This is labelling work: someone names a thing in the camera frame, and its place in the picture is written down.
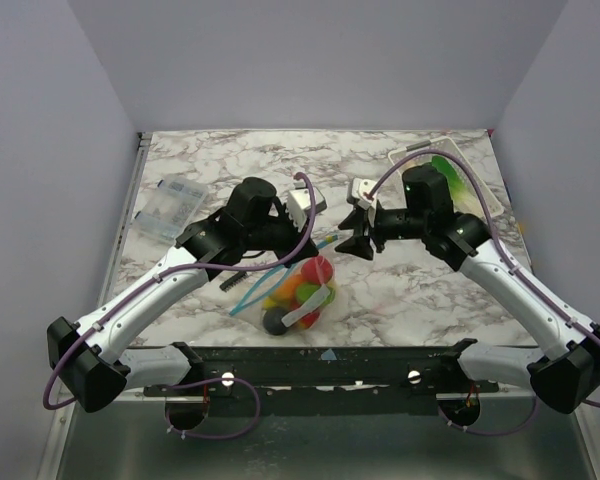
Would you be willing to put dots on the clear plastic screw box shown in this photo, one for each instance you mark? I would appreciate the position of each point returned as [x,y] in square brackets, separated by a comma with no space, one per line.
[169,208]

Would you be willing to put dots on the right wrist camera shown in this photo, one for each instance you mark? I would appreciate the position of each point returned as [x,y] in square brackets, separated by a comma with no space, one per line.
[359,193]

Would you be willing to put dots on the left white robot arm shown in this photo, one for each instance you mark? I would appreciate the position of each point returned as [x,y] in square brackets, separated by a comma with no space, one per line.
[94,356]

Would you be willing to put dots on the aluminium frame rail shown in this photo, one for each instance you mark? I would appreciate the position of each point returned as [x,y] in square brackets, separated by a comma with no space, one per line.
[113,265]

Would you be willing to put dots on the yellow banana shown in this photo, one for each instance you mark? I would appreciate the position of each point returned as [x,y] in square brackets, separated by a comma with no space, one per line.
[271,302]

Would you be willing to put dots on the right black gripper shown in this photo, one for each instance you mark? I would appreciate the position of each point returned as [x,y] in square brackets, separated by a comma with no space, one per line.
[368,235]

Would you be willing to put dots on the clear zip top bag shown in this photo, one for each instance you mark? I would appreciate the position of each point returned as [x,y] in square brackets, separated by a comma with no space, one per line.
[249,307]

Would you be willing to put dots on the green lime fruit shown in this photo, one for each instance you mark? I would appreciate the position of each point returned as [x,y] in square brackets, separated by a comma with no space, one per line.
[305,290]

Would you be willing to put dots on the red strawberry toy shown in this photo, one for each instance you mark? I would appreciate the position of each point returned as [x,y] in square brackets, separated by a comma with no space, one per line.
[317,270]

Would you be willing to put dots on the white plastic basket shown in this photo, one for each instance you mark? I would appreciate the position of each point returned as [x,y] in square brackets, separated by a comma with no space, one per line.
[446,144]

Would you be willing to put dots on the dark avocado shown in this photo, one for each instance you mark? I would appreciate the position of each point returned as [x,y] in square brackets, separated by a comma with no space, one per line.
[272,321]

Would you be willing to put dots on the green white leek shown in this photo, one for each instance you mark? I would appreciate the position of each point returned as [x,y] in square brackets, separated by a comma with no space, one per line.
[461,196]

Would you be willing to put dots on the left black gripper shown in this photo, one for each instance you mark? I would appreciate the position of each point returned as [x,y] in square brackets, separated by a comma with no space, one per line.
[297,236]

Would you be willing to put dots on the black comb strip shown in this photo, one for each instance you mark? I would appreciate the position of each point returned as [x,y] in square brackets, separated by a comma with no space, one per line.
[232,281]

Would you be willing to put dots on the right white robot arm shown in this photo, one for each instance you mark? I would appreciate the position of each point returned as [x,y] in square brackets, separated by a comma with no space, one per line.
[564,368]

